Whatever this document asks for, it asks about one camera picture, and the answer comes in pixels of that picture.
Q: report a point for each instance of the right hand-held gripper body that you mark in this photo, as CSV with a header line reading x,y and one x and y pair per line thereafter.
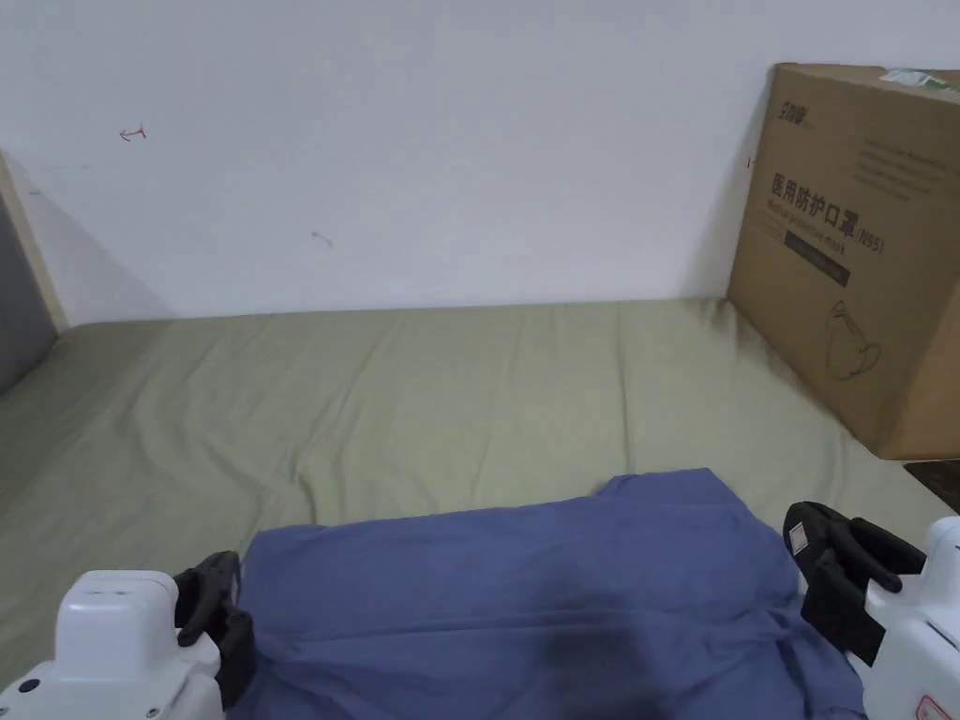
x,y
919,630

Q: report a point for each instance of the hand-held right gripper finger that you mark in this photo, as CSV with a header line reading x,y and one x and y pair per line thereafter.
x,y
804,536
877,551

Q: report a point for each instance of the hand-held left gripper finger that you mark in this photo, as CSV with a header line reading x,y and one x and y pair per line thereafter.
x,y
219,577
199,630

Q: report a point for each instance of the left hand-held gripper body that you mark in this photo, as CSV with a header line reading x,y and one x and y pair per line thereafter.
x,y
105,645

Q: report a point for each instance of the dark blue shirt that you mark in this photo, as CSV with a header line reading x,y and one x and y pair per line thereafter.
x,y
525,600

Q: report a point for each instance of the bed with pale green sheet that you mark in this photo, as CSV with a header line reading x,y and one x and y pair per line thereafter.
x,y
375,390

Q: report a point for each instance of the brown cardboard carton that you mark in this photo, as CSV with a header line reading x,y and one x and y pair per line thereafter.
x,y
862,225

